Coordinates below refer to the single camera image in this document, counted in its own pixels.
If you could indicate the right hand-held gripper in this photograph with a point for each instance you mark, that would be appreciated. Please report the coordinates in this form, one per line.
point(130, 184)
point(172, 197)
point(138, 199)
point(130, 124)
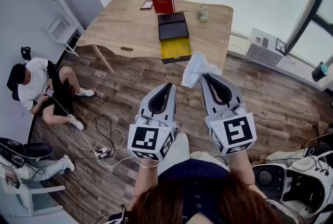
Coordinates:
point(238, 132)

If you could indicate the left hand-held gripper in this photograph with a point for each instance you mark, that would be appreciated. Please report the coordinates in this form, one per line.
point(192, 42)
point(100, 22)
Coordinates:
point(149, 141)

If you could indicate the white cloth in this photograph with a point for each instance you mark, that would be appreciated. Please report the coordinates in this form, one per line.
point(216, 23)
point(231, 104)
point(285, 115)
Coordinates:
point(195, 69)

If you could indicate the person's left forearm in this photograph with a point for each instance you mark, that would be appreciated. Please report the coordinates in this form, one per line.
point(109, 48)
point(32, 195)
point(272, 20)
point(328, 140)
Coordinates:
point(145, 181)

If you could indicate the person's right forearm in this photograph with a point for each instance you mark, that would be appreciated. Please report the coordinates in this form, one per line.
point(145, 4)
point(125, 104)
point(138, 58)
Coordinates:
point(240, 168)

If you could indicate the white air conditioner unit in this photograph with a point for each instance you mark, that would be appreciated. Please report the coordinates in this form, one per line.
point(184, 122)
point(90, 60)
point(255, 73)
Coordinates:
point(262, 55)

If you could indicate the person's beige trouser legs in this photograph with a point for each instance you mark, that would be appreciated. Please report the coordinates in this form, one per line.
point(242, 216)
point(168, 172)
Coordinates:
point(174, 150)

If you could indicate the black power adapter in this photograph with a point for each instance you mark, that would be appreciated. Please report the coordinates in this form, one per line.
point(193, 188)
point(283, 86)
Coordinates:
point(265, 42)

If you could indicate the person's dark blue top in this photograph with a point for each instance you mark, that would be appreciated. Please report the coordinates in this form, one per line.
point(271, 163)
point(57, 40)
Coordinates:
point(192, 168)

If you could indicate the wooden table leg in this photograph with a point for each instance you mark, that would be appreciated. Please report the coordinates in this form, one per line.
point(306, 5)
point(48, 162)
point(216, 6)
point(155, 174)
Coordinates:
point(102, 58)

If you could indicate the white artificial flower sprig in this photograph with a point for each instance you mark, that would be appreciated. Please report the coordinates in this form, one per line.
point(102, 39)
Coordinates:
point(203, 13)

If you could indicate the black cup teal lid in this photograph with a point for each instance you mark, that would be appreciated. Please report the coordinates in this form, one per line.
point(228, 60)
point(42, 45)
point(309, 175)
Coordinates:
point(318, 73)

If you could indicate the white and black machine shell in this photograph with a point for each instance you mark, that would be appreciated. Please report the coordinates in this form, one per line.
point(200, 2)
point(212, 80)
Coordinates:
point(303, 164)

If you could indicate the black dome-shaped device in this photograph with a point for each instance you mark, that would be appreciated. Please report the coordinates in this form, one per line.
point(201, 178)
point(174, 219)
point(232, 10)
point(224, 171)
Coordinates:
point(36, 151)

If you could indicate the white plastic chair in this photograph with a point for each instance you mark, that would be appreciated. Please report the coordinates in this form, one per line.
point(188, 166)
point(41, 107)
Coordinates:
point(28, 191)

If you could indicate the black standing deer picture frame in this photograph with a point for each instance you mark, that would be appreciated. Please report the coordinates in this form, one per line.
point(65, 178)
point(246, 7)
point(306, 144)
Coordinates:
point(281, 46)

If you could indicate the small black flat picture frame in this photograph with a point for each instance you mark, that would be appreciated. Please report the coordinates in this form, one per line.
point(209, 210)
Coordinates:
point(146, 5)

